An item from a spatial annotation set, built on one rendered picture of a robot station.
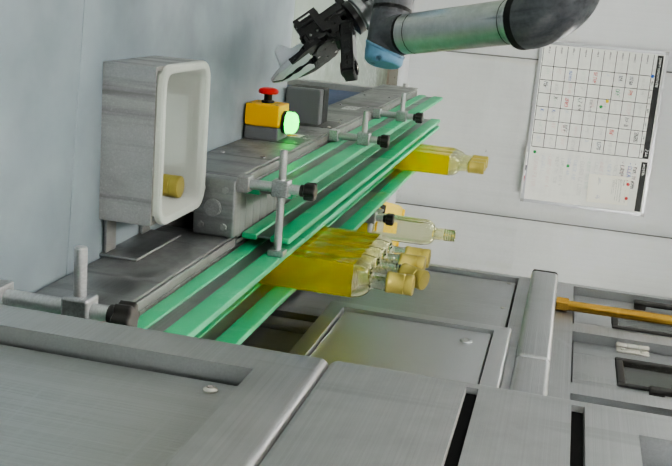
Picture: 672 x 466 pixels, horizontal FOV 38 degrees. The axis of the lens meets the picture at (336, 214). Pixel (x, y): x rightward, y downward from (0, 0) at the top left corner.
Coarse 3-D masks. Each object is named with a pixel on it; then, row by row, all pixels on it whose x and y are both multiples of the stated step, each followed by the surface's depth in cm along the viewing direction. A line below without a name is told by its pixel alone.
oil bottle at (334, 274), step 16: (288, 256) 161; (304, 256) 161; (320, 256) 161; (336, 256) 162; (272, 272) 161; (288, 272) 161; (304, 272) 160; (320, 272) 159; (336, 272) 159; (352, 272) 158; (368, 272) 159; (304, 288) 161; (320, 288) 160; (336, 288) 159; (352, 288) 159; (368, 288) 160
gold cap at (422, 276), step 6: (402, 264) 164; (408, 264) 164; (402, 270) 163; (408, 270) 163; (414, 270) 163; (420, 270) 162; (426, 270) 163; (420, 276) 162; (426, 276) 163; (420, 282) 162; (426, 282) 164; (420, 288) 162
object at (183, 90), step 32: (192, 64) 140; (160, 96) 131; (192, 96) 147; (160, 128) 132; (192, 128) 148; (160, 160) 133; (192, 160) 150; (160, 192) 134; (192, 192) 150; (160, 224) 138
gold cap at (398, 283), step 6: (390, 276) 158; (396, 276) 158; (402, 276) 158; (408, 276) 158; (414, 276) 159; (390, 282) 158; (396, 282) 158; (402, 282) 158; (408, 282) 158; (414, 282) 160; (390, 288) 158; (396, 288) 158; (402, 288) 158; (408, 288) 158; (402, 294) 159; (408, 294) 158
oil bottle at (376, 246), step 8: (312, 240) 171; (320, 240) 171; (328, 240) 171; (336, 240) 171; (344, 240) 172; (352, 240) 172; (360, 240) 173; (368, 240) 173; (368, 248) 169; (376, 248) 169; (384, 248) 171; (384, 256) 170
